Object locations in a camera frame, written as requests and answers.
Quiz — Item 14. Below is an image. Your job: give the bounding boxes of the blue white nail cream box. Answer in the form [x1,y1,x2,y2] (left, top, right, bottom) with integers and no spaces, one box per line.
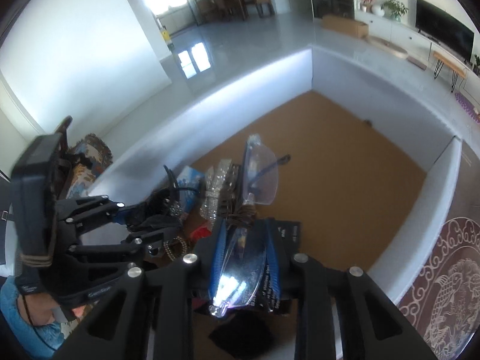
[176,166,206,214]

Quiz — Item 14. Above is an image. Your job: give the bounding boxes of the clear safety glasses blue frame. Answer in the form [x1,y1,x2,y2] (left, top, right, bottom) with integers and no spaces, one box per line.
[209,134,290,319]

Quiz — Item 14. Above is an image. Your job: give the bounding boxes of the black odor removing bar box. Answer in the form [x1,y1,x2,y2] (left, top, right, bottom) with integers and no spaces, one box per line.
[250,218,301,315]

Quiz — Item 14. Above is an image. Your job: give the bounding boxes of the rhinestone bow hair clip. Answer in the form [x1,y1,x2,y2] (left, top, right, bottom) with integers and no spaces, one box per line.
[199,158,239,230]

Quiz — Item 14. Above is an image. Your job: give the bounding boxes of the white cardboard sorting box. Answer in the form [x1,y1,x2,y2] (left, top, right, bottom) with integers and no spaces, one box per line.
[91,46,462,302]

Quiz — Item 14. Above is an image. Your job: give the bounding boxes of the left hand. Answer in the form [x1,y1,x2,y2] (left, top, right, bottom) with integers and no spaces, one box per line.
[16,292,93,327]

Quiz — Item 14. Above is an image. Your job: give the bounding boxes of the floral patterned cloth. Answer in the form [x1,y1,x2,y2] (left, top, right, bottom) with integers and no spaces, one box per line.
[64,133,113,198]

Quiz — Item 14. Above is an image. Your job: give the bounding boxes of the purple round floor mat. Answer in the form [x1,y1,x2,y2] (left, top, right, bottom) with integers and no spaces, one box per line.
[455,92,480,125]

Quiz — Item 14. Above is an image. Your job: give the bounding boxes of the wooden dining table set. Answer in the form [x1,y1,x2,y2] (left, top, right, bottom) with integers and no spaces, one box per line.
[194,0,275,23]

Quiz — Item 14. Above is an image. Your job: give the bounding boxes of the wooden bench with hairpin legs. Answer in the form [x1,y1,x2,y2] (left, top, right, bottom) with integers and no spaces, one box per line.
[433,51,467,93]

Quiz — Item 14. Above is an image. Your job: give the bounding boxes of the white tv cabinet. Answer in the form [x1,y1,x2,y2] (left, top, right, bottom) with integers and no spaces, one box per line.
[355,10,479,103]

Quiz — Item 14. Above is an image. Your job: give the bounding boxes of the brown cardboard box on floor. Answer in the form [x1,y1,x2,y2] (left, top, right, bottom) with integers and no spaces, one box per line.
[321,15,368,39]

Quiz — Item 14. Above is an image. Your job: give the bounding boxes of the black flat television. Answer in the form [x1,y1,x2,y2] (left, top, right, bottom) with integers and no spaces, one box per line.
[416,0,474,61]

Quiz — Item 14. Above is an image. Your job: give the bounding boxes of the green potted plant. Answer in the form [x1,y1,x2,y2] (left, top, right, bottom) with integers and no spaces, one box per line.
[382,0,409,22]

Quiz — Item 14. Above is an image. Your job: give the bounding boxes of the gold bead bracelet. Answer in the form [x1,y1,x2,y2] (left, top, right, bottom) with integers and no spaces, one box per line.
[163,235,189,261]

